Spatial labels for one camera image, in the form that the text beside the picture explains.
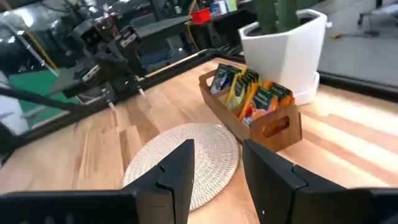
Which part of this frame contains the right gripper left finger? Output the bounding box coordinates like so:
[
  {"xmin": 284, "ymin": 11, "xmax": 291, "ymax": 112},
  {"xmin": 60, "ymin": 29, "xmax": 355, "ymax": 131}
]
[{"xmin": 0, "ymin": 139, "xmax": 196, "ymax": 224}]

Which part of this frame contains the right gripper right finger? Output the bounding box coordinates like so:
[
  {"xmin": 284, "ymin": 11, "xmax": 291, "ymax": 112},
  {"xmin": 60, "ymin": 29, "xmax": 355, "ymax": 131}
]
[{"xmin": 242, "ymin": 139, "xmax": 398, "ymax": 224}]

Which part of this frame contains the brown wooden compartment tray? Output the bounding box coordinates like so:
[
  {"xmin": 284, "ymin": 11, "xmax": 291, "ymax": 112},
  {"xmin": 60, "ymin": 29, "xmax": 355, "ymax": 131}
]
[{"xmin": 198, "ymin": 68, "xmax": 303, "ymax": 153}]

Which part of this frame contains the grey standing desk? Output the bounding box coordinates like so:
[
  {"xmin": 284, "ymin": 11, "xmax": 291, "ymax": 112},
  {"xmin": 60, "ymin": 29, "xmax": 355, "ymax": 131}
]
[{"xmin": 135, "ymin": 14, "xmax": 200, "ymax": 41}]

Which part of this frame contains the green floor mat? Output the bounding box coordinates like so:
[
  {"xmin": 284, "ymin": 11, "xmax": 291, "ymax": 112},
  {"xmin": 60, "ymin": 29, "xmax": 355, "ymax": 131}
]
[{"xmin": 8, "ymin": 67, "xmax": 80, "ymax": 127}]

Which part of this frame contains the dark glass partition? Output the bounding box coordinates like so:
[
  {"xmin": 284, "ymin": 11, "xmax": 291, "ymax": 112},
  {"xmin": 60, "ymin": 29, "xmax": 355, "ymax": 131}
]
[{"xmin": 0, "ymin": 0, "xmax": 78, "ymax": 74}]

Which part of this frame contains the white pot saucer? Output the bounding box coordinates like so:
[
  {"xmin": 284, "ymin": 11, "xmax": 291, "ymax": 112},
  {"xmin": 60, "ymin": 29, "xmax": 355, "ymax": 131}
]
[{"xmin": 292, "ymin": 72, "xmax": 321, "ymax": 106}]

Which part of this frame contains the red plastic bin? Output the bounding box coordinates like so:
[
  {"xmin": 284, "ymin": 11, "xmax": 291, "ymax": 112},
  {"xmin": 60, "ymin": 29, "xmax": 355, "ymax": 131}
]
[{"xmin": 190, "ymin": 7, "xmax": 213, "ymax": 25}]

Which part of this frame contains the white container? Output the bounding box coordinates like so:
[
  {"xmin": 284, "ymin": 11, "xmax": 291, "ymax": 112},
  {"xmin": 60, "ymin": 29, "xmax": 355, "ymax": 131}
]
[{"xmin": 210, "ymin": 0, "xmax": 228, "ymax": 16}]

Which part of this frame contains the white hexagonal plant pot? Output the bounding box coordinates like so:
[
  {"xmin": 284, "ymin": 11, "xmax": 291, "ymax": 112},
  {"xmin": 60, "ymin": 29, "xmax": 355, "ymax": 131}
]
[{"xmin": 238, "ymin": 8, "xmax": 329, "ymax": 96}]

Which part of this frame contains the green cactus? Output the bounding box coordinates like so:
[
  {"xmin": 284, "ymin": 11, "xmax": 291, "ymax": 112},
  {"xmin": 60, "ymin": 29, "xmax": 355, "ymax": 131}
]
[{"xmin": 255, "ymin": 0, "xmax": 301, "ymax": 34}]

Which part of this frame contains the grey office chair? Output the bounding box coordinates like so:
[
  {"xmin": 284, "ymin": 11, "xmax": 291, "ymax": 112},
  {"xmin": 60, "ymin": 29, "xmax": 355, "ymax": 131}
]
[{"xmin": 356, "ymin": 0, "xmax": 398, "ymax": 35}]

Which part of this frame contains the round woven rope coaster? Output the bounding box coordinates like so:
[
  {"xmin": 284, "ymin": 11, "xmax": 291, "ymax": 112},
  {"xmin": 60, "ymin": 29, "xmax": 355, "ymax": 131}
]
[{"xmin": 122, "ymin": 122, "xmax": 241, "ymax": 212}]

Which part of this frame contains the yellow cable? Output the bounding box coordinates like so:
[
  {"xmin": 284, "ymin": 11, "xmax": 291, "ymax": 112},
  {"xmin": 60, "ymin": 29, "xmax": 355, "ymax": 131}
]
[{"xmin": 185, "ymin": 0, "xmax": 201, "ymax": 52}]

